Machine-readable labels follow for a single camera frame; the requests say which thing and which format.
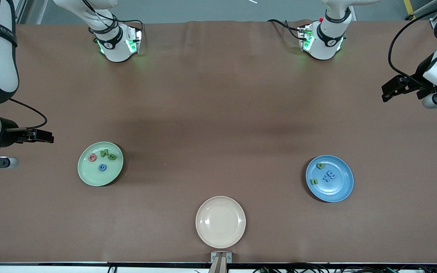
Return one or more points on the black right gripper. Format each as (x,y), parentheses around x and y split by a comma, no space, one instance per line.
(7,133)

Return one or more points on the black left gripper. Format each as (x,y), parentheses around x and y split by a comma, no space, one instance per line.
(418,78)

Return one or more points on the pink letter Q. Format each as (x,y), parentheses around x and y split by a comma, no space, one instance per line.
(89,157)

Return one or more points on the green letter N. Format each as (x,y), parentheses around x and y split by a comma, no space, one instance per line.
(104,153)

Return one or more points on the blue letter G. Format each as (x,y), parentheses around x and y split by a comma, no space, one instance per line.
(99,167)

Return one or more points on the green letter B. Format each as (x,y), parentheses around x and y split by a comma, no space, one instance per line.
(112,156)

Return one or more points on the blue letter m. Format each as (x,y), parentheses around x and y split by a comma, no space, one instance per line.
(332,174)

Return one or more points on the green letter p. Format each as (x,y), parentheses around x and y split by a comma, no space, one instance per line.
(321,165)

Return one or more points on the blue letter x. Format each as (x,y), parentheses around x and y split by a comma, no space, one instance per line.
(328,178)

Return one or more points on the green letter u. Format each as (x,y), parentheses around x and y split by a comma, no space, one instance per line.
(313,182)

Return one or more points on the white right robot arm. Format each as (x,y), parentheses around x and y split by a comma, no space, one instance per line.
(116,49)

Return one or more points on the green plate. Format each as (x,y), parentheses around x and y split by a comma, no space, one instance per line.
(100,176)

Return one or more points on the blue plate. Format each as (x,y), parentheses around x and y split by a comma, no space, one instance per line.
(336,189)

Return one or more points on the brown table cover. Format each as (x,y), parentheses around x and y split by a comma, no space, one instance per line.
(218,94)

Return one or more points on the beige plate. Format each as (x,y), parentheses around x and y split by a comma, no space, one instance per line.
(220,222)

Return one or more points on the aluminium frame profile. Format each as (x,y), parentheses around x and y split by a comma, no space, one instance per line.
(425,7)

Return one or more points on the grey metal bracket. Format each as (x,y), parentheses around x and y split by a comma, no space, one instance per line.
(213,257)

